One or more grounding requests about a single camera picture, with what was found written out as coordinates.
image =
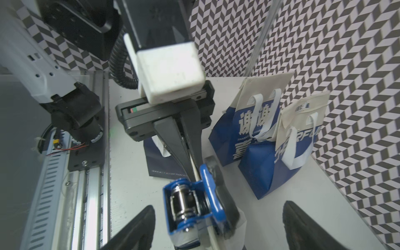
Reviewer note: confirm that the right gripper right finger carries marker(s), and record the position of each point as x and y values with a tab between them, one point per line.
303	233

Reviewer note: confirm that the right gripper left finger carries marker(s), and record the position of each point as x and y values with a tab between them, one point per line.
137	234

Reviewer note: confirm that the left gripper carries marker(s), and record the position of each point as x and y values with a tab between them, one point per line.
142	120

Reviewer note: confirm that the navy bag with white handles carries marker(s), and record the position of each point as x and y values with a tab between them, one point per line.
159	166

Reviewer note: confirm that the blue black stapler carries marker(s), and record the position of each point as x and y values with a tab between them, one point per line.
175	204

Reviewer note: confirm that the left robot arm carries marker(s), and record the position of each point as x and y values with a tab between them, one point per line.
143	45

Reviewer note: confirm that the royal blue tote bag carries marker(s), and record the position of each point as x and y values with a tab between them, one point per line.
252	117

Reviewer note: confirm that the blue cream tote bag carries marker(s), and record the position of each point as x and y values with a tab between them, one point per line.
268	165

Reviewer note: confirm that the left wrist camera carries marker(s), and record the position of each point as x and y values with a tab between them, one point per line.
167	73

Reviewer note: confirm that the aluminium corner post left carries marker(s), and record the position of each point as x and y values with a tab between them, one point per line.
272	14

